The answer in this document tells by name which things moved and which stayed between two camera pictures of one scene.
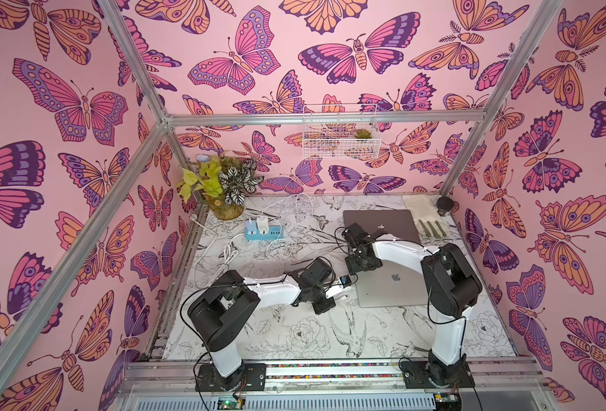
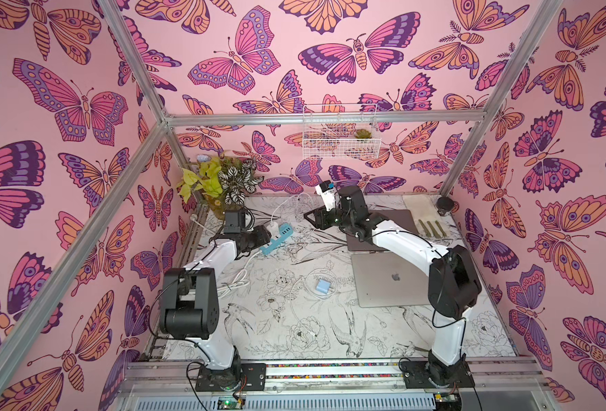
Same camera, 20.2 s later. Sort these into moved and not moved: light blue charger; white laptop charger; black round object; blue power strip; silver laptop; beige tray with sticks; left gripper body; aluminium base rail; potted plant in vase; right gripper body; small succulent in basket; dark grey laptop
Moved: left gripper body; white laptop charger; blue power strip; light blue charger; right gripper body
Not moved: beige tray with sticks; aluminium base rail; black round object; small succulent in basket; potted plant in vase; silver laptop; dark grey laptop
